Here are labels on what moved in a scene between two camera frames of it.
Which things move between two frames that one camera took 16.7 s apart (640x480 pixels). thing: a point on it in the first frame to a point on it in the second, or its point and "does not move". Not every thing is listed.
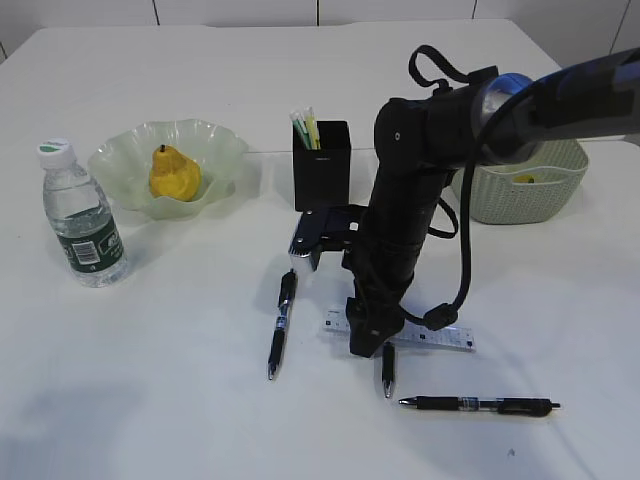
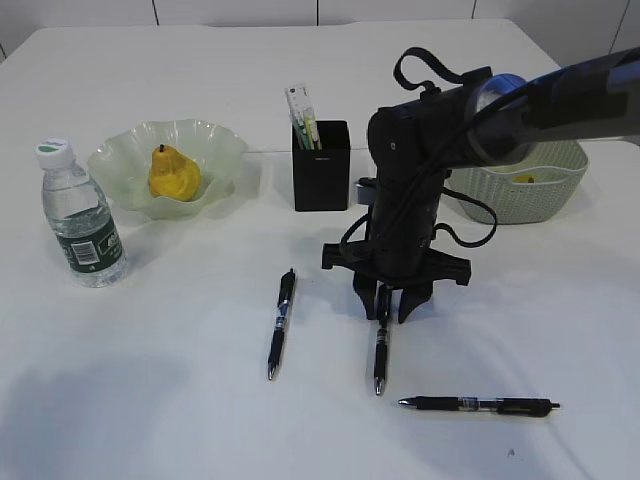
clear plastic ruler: (455, 338) to (301, 105)
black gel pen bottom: (523, 406) does not move
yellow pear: (173, 175) does not move
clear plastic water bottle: (81, 218) does not move
